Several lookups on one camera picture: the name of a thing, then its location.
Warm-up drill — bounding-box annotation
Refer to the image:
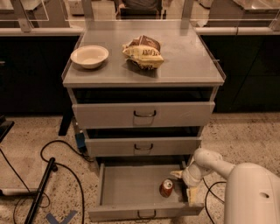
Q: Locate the grey bottom drawer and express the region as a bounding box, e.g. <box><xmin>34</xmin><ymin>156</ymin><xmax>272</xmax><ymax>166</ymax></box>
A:
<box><xmin>88</xmin><ymin>162</ymin><xmax>204</xmax><ymax>222</ymax></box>

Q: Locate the black stand base left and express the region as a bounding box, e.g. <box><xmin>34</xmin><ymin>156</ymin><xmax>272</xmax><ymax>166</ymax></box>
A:
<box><xmin>0</xmin><ymin>115</ymin><xmax>15</xmax><ymax>143</ymax></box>

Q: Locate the black floor cable right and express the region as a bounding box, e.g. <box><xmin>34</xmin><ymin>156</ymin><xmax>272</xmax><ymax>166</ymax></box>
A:
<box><xmin>202</xmin><ymin>177</ymin><xmax>228</xmax><ymax>224</ymax></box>

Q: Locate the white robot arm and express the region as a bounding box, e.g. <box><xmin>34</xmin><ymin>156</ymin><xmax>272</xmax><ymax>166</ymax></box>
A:
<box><xmin>171</xmin><ymin>148</ymin><xmax>280</xmax><ymax>224</ymax></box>

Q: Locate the grey top drawer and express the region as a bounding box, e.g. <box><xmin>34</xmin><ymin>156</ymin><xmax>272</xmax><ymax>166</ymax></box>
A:
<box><xmin>73</xmin><ymin>101</ymin><xmax>214</xmax><ymax>129</ymax></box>

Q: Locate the yellow brown chip bag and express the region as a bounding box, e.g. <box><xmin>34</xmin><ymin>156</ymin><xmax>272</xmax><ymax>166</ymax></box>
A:
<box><xmin>122</xmin><ymin>35</ymin><xmax>164</xmax><ymax>70</ymax></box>

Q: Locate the grey drawer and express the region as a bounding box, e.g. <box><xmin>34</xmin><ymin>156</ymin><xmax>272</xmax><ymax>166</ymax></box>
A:
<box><xmin>73</xmin><ymin>101</ymin><xmax>214</xmax><ymax>129</ymax></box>
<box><xmin>86</xmin><ymin>136</ymin><xmax>201</xmax><ymax>157</ymax></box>
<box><xmin>88</xmin><ymin>162</ymin><xmax>204</xmax><ymax>222</ymax></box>

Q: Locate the blue tape cross mark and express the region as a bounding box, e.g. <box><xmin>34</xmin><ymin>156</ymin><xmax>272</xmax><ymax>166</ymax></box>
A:
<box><xmin>45</xmin><ymin>210</ymin><xmax>78</xmax><ymax>224</ymax></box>

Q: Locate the grey middle drawer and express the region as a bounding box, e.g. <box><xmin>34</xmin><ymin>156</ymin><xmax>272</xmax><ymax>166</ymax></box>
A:
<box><xmin>86</xmin><ymin>136</ymin><xmax>201</xmax><ymax>157</ymax></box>

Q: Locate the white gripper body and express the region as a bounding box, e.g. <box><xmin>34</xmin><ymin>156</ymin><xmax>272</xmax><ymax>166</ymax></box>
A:
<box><xmin>182</xmin><ymin>164</ymin><xmax>209</xmax><ymax>187</ymax></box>

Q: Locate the grey metal drawer cabinet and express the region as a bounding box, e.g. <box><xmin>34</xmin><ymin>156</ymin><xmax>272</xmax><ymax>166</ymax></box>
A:
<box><xmin>63</xmin><ymin>20</ymin><xmax>224</xmax><ymax>169</ymax></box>

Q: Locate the white bowl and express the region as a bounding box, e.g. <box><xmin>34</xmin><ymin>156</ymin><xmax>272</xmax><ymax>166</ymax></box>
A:
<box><xmin>70</xmin><ymin>45</ymin><xmax>109</xmax><ymax>69</ymax></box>

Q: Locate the black floor cable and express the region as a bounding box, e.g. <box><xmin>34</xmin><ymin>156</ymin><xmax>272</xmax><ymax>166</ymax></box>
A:
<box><xmin>0</xmin><ymin>139</ymin><xmax>95</xmax><ymax>224</ymax></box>
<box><xmin>202</xmin><ymin>177</ymin><xmax>228</xmax><ymax>224</ymax></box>

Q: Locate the blue box behind cabinet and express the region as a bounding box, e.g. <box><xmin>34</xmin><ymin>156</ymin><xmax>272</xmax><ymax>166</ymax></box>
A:
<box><xmin>75</xmin><ymin>132</ymin><xmax>87</xmax><ymax>153</ymax></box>

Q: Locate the black floor cable left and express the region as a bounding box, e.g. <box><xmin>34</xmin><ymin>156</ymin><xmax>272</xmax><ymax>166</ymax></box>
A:
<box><xmin>0</xmin><ymin>139</ymin><xmax>95</xmax><ymax>224</ymax></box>

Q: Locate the black pole on floor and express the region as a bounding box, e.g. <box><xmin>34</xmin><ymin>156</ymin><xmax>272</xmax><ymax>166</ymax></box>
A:
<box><xmin>24</xmin><ymin>157</ymin><xmax>55</xmax><ymax>224</ymax></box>

